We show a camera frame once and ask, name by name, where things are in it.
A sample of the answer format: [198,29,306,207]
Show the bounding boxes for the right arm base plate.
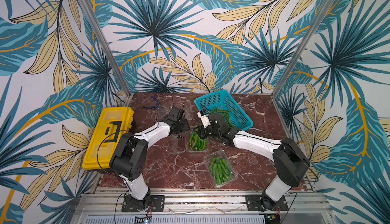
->
[245,195,288,212]

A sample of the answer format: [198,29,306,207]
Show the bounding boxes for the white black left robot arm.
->
[109,107,190,211]

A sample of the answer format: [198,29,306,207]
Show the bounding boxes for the clear clamshell container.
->
[204,150,238,188]
[169,128,208,153]

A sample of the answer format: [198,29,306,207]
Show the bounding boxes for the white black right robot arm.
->
[197,110,310,210]

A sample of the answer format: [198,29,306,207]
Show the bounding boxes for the yellow black toolbox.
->
[82,107,134,171]

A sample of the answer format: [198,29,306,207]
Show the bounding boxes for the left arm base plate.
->
[121,195,165,213]

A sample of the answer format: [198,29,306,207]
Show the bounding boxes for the aluminium frame rail front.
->
[75,188,333,217]

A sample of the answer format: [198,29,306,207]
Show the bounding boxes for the blue handled pliers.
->
[142,96,161,110]

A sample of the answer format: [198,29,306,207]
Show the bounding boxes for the teal perforated plastic basket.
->
[194,90,254,130]

